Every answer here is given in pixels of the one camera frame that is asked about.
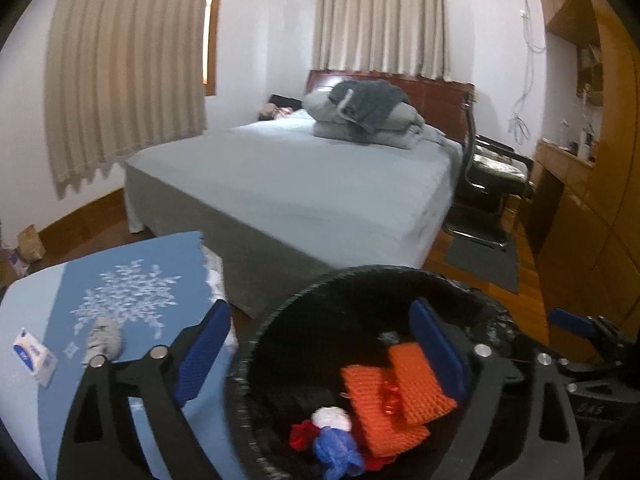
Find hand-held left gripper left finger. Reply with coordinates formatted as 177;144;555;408
55;299;232;480

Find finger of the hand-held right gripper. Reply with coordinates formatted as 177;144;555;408
547;308;627;357

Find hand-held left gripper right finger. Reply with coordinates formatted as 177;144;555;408
408;297;585;480

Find red ribbon bow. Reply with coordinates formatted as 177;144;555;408
379;381;402;417

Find orange knitted cloth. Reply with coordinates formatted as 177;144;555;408
341;342;459;459

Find black trash bin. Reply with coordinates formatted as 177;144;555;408
227;265;563;480

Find blue mesh net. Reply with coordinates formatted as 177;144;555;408
312;427;364;480

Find grey fluffy cloth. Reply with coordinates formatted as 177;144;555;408
81;314;124;367

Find dark grey floor mat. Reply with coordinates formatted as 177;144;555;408
443;235;521;294

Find blue leaf-print tablecloth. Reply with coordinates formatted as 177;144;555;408
36;230;237;480

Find white and blue tissue packet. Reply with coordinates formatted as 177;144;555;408
12;327;59;389

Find bed with grey sheet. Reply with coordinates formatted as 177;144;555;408
123;109;466;319

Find brown paper bag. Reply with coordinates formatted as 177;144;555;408
17;224;47;262

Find folded pale grey duvet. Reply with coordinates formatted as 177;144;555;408
301;85;447;152

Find wooden headboard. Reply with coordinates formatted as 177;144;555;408
305;69;474;144

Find pinkish soft item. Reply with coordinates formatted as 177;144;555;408
261;103;297;121

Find dark grey garment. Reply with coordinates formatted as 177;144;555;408
327;79;407;134

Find black pillow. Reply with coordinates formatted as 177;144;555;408
267;93;304;111

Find wide beige curtain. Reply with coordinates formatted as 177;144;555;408
42;0;210;201

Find beige curtain behind headboard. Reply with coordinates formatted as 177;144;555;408
312;0;447;81

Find wooden wall cabinet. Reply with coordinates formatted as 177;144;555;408
525;0;640;363

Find black metal-frame chair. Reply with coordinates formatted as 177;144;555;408
442;91;536;252

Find white wall cables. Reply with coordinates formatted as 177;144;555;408
509;0;547;147

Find wooden window frame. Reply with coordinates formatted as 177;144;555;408
202;0;224;97

